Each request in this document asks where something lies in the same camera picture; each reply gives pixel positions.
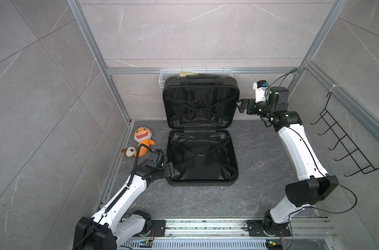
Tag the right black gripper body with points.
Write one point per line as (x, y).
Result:
(251, 105)

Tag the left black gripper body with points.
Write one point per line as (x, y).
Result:
(164, 169)

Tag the black hard-shell suitcase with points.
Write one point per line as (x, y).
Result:
(199, 109)

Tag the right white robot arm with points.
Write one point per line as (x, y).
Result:
(314, 183)

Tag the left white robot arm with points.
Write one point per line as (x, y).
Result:
(114, 206)

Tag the small brown white plush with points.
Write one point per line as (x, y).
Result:
(129, 151)

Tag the orange shark plush toy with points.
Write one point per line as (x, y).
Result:
(143, 136)

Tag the yellow packet in basket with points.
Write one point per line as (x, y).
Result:
(184, 74)

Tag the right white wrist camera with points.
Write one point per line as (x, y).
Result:
(260, 88)

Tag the white wire mesh basket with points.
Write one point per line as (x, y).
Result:
(175, 72)

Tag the black wire hook rack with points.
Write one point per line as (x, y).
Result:
(345, 141)

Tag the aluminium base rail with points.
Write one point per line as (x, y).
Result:
(234, 234)

